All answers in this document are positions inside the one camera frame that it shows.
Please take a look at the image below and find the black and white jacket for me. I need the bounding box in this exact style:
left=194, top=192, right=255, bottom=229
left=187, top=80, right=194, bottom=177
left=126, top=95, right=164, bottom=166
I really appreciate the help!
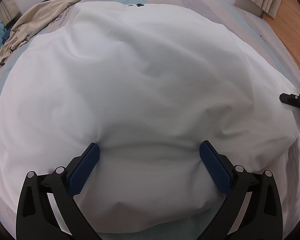
left=0, top=0, right=300, bottom=234

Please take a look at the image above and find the wooden headboard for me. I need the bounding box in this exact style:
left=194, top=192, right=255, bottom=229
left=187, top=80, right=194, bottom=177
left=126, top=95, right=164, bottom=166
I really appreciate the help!
left=262, top=0, right=300, bottom=70

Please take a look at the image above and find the beige garment on bed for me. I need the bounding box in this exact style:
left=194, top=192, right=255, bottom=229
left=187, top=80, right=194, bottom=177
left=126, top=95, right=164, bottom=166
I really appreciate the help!
left=0, top=0, right=81, bottom=68

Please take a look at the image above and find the left beige curtain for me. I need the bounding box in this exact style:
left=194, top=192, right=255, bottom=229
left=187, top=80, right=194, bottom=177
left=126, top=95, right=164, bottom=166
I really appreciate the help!
left=0, top=0, right=22, bottom=28

